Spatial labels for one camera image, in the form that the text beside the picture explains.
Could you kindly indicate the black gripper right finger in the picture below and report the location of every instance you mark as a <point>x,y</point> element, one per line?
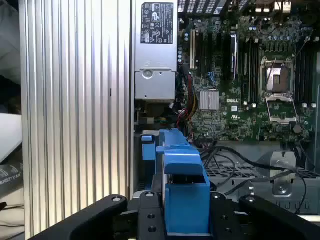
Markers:
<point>275,220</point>

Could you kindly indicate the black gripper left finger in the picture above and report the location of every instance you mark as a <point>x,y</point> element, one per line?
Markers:
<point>147,217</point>

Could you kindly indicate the blue disk carrier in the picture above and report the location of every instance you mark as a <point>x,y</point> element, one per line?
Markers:
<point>185,200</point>

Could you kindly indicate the grey metal disk bay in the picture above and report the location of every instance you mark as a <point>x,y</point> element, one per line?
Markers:
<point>282,190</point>

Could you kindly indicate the black RAM slot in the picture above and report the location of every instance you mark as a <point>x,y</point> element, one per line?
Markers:
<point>312,75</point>
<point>254,75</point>
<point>302,75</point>
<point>245,75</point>

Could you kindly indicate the white expansion slot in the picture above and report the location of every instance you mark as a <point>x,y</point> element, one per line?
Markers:
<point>192,50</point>

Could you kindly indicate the metal socket cover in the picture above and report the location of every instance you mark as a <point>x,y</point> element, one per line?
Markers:
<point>283,120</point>

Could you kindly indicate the green motherboard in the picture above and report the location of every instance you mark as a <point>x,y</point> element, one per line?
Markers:
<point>225,120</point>

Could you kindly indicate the silver finned heatsink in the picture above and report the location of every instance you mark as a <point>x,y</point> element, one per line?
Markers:
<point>209,100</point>

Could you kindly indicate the CPU socket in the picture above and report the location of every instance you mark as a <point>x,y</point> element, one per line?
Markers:
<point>277,80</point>

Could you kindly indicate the black printed bag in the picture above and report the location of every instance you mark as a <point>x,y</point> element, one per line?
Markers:
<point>11,177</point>

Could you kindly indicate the dark grey PC case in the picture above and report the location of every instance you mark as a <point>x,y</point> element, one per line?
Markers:
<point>132,75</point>

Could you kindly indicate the silver power supply unit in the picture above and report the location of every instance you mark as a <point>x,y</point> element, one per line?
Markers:
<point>155,57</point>

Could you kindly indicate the white flat device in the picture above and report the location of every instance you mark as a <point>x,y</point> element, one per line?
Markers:
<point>10,135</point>

